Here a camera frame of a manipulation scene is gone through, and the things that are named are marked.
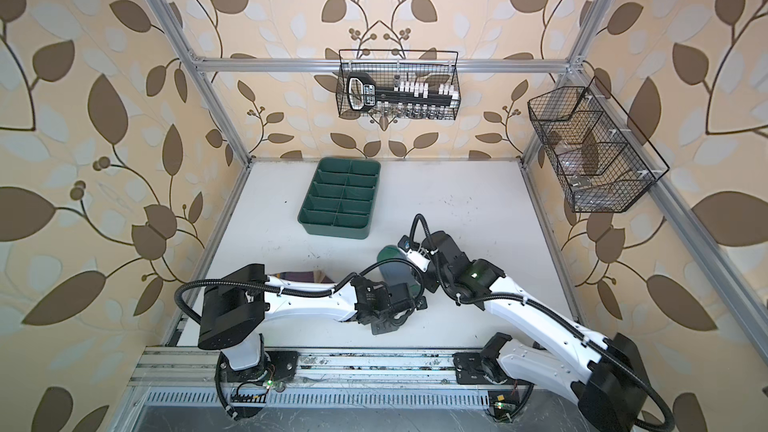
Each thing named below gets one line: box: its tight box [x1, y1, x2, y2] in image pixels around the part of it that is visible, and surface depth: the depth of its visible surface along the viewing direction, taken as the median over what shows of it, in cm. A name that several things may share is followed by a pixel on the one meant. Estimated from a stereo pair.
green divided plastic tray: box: [297, 158, 381, 239], surface depth 106 cm
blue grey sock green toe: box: [377, 245, 422, 301], surface depth 71 cm
